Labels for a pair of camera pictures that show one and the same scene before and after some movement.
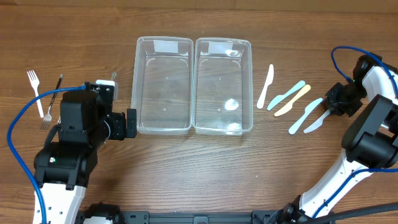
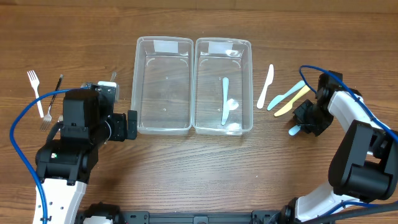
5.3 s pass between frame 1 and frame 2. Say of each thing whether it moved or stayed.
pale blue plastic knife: moved
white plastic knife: stayed
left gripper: stayed
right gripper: moved
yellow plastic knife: stayed
